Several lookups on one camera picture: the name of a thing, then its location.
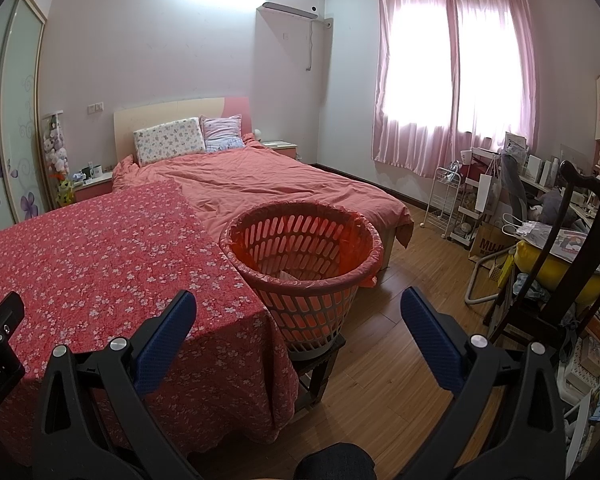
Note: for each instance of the pink white nightstand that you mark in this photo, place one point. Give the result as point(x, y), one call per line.
point(280, 150)
point(92, 187)

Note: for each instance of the white floral pillow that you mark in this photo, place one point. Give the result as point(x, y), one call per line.
point(170, 141)

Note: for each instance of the beige and pink bed frame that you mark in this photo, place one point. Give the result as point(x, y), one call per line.
point(170, 110)

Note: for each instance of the pink duvet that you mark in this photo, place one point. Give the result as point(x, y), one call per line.
point(280, 175)

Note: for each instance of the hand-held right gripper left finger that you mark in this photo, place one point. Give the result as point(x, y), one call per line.
point(165, 340)

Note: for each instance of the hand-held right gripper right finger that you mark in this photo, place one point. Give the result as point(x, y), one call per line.
point(430, 337)

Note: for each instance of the white mug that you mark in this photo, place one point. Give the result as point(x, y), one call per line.
point(96, 170)

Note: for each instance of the white paper bag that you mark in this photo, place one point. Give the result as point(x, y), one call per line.
point(486, 197)

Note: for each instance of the flower print sliding wardrobe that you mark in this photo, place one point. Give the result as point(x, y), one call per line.
point(15, 135)

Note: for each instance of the white wall switch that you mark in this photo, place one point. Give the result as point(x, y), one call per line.
point(95, 107)

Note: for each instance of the brown paper bag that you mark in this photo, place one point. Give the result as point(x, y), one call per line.
point(490, 242)

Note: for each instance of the person's leg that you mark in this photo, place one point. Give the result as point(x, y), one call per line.
point(335, 462)

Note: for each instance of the white air conditioner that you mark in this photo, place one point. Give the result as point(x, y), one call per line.
point(290, 2)

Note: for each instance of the air conditioner pipe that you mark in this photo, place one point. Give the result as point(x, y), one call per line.
point(312, 45)

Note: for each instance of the cluttered white desk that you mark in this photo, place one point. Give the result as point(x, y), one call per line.
point(535, 170)

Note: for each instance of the red floral tablecloth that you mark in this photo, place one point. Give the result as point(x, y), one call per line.
point(105, 260)

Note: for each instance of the orange plastic basket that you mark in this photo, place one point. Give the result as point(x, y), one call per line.
point(305, 320)

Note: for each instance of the dark wooden chair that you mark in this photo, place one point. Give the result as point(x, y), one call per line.
point(562, 220)

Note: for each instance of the pink striped pillow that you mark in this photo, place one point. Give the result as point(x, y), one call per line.
point(222, 132)

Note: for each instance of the printed magazine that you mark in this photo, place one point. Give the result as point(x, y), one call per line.
point(577, 245)

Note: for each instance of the clear tube of plush toys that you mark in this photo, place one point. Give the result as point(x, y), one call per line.
point(57, 160)

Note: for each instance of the yellow cushion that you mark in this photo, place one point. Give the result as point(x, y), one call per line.
point(535, 260)

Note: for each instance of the white rolling cart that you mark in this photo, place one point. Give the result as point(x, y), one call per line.
point(470, 220)

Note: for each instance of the pink curtain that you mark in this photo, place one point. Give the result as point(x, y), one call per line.
point(415, 145)

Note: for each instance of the black stool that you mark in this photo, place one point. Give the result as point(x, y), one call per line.
point(320, 370)

